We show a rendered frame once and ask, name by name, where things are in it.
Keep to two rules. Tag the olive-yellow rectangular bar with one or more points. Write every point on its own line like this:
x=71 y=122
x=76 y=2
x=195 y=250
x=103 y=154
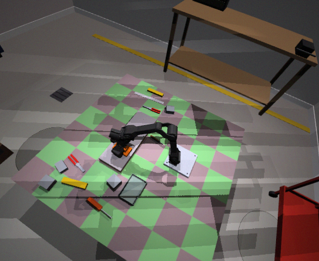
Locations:
x=155 y=92
x=74 y=183

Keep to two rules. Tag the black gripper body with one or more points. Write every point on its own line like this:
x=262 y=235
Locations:
x=118 y=150

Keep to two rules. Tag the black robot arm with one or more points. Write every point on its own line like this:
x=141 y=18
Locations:
x=129 y=132

